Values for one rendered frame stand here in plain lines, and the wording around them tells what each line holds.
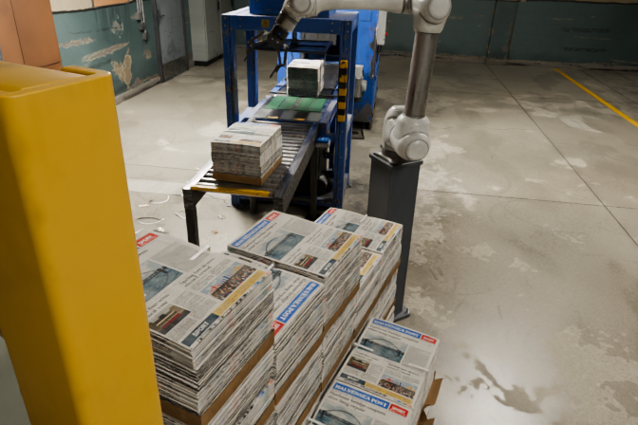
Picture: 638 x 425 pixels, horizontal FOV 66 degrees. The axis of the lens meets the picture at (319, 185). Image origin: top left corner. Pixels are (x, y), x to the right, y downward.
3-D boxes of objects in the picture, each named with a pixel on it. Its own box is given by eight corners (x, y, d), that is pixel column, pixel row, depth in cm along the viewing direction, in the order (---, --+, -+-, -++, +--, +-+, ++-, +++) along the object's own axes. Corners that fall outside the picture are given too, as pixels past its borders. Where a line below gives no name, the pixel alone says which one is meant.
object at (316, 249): (363, 237, 170) (363, 234, 169) (325, 280, 147) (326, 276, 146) (273, 212, 185) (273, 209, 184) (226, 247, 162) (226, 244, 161)
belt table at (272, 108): (326, 135, 379) (327, 122, 374) (244, 128, 386) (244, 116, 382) (336, 110, 441) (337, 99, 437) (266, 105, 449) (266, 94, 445)
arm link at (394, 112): (407, 141, 263) (412, 101, 254) (418, 154, 247) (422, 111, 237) (378, 141, 261) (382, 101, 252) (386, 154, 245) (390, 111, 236)
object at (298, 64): (318, 97, 442) (319, 67, 431) (286, 95, 446) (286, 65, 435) (324, 87, 476) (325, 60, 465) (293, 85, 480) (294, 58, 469)
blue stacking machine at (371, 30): (378, 131, 611) (394, -53, 524) (276, 123, 627) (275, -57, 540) (382, 101, 747) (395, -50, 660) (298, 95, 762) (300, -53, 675)
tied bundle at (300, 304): (325, 341, 156) (328, 281, 146) (276, 409, 132) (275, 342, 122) (228, 304, 171) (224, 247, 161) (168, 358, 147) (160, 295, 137)
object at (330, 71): (336, 109, 443) (337, 99, 439) (267, 104, 451) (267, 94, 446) (351, 74, 580) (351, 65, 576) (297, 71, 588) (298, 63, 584)
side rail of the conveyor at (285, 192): (283, 218, 259) (283, 197, 254) (273, 217, 260) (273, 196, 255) (320, 137, 380) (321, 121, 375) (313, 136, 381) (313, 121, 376)
